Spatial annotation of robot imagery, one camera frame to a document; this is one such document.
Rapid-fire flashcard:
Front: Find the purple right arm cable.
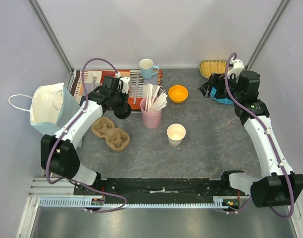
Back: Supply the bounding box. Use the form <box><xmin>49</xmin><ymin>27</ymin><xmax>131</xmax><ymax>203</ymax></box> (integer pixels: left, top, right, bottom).
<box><xmin>220</xmin><ymin>52</ymin><xmax>295</xmax><ymax>219</ymax></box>

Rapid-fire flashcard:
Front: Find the colourful striped placemat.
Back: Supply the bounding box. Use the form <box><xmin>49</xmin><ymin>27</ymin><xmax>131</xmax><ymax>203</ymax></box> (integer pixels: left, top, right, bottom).
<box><xmin>70</xmin><ymin>69</ymin><xmax>163</xmax><ymax>112</ymax></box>

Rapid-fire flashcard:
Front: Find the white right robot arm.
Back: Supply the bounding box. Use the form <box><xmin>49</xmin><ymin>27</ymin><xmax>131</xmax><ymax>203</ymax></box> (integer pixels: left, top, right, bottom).
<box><xmin>199</xmin><ymin>70</ymin><xmax>303</xmax><ymax>208</ymax></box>

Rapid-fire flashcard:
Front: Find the brown cardboard cup carrier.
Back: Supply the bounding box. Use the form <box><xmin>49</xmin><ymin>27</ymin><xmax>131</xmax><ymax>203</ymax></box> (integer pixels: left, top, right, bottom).
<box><xmin>91</xmin><ymin>117</ymin><xmax>130</xmax><ymax>152</ymax></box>

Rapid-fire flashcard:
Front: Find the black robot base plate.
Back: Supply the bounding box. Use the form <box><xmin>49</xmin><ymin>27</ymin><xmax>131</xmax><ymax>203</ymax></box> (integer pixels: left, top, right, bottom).
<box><xmin>73</xmin><ymin>177</ymin><xmax>251</xmax><ymax>204</ymax></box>

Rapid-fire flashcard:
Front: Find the silver fork pink handle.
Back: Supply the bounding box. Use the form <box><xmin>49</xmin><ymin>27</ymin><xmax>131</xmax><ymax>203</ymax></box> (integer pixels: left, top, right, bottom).
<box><xmin>91</xmin><ymin>71</ymin><xmax>97</xmax><ymax>91</ymax></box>

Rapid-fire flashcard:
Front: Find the light blue mug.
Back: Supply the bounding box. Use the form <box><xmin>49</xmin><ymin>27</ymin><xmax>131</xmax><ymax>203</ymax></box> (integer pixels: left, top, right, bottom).
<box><xmin>139</xmin><ymin>59</ymin><xmax>159</xmax><ymax>80</ymax></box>

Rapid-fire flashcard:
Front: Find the orange bowl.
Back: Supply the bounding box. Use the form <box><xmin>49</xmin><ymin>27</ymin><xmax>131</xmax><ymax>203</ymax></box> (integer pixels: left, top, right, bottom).
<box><xmin>168</xmin><ymin>85</ymin><xmax>189</xmax><ymax>104</ymax></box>

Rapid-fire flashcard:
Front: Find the white wrapped straw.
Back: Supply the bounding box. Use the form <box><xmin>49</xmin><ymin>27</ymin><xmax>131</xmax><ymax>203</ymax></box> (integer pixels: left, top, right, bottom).
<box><xmin>145</xmin><ymin>84</ymin><xmax>153</xmax><ymax>113</ymax></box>
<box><xmin>149</xmin><ymin>85</ymin><xmax>160</xmax><ymax>113</ymax></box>
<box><xmin>153</xmin><ymin>91</ymin><xmax>168</xmax><ymax>112</ymax></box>

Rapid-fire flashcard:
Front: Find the black plastic cup lid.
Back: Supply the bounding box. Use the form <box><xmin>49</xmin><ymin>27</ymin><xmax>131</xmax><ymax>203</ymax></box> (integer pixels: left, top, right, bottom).
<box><xmin>114</xmin><ymin>106</ymin><xmax>132</xmax><ymax>119</ymax></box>

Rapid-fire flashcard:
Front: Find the pink straw holder cup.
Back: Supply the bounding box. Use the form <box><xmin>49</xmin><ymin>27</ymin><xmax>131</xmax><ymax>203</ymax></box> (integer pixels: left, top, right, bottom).
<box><xmin>140</xmin><ymin>98</ymin><xmax>162</xmax><ymax>129</ymax></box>

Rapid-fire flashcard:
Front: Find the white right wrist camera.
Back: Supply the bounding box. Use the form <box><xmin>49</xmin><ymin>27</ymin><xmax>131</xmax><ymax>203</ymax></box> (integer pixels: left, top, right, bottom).
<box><xmin>227</xmin><ymin>59</ymin><xmax>244</xmax><ymax>79</ymax></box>

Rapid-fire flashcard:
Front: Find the yellow woven tray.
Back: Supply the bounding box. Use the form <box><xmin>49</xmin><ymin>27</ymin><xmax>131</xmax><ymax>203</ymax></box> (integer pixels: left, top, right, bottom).
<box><xmin>199</xmin><ymin>60</ymin><xmax>227</xmax><ymax>79</ymax></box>

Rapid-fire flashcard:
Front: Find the light blue paper bag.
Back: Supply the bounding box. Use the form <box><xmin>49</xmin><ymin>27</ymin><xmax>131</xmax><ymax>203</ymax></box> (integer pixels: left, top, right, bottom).
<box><xmin>8</xmin><ymin>83</ymin><xmax>80</xmax><ymax>135</ymax></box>

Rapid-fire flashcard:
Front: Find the grey slotted cable duct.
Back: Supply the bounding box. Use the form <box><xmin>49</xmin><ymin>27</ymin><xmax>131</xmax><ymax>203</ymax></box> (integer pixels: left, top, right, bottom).
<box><xmin>39</xmin><ymin>197</ymin><xmax>229</xmax><ymax>209</ymax></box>

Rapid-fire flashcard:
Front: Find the grey table knife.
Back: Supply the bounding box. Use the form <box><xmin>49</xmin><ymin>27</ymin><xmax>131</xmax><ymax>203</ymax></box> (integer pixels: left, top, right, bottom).
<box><xmin>133</xmin><ymin>74</ymin><xmax>139</xmax><ymax>105</ymax></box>

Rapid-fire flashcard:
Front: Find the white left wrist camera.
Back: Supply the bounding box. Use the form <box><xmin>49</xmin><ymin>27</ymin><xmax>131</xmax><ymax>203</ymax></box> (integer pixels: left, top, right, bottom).
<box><xmin>119</xmin><ymin>76</ymin><xmax>131</xmax><ymax>94</ymax></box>

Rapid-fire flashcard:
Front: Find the white paper coffee cup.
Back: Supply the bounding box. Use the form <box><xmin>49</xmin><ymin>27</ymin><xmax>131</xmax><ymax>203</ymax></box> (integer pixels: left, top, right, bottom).
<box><xmin>167</xmin><ymin>123</ymin><xmax>186</xmax><ymax>146</ymax></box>

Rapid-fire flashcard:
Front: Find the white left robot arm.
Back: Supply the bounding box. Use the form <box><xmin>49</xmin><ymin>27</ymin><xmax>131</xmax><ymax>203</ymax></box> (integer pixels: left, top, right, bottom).
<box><xmin>41</xmin><ymin>76</ymin><xmax>131</xmax><ymax>195</ymax></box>

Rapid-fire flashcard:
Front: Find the blue polka dot plate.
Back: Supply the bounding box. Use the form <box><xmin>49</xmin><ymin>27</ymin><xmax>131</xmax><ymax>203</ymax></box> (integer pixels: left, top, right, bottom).
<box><xmin>210</xmin><ymin>87</ymin><xmax>233</xmax><ymax>105</ymax></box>

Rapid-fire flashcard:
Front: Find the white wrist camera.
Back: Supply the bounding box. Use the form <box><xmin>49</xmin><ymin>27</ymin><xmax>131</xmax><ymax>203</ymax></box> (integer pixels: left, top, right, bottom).
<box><xmin>227</xmin><ymin>59</ymin><xmax>244</xmax><ymax>79</ymax></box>
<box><xmin>119</xmin><ymin>76</ymin><xmax>131</xmax><ymax>94</ymax></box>

